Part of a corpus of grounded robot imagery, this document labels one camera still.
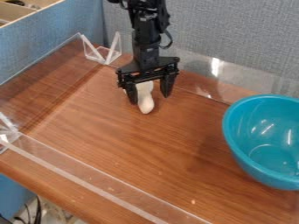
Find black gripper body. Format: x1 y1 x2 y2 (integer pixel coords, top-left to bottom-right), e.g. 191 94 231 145
116 40 180 88

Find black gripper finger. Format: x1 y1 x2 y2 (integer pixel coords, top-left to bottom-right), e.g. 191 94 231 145
125 82 137 105
160 70 177 98

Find white plush mushroom toy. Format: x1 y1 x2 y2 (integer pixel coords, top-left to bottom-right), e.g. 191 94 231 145
135 81 155 114

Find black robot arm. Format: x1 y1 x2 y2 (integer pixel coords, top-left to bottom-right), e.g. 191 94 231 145
108 0 180 104

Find blue plastic bowl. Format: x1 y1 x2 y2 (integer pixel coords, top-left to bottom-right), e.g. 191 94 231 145
221 94 299 191

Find clear acrylic back barrier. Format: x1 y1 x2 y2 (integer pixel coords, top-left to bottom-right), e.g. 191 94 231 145
116 31 299 106

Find clear acrylic barrier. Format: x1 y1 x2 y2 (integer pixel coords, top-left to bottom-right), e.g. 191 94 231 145
116 31 299 106
0 33 83 86
0 112 211 224

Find clear acrylic left barrier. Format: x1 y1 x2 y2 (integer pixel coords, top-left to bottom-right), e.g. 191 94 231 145
0 33 83 86

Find clear acrylic front barrier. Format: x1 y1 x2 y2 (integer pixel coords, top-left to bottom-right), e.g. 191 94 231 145
0 112 211 224

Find wooden shelf box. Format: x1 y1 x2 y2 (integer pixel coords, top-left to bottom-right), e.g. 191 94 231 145
0 0 65 29

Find clear acrylic corner bracket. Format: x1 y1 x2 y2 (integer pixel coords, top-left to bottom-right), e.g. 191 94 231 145
79 32 121 65

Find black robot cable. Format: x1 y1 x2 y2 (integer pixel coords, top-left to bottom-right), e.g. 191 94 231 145
157 29 175 51

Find black floor cables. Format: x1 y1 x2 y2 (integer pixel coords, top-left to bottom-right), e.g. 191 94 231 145
0 195 44 224

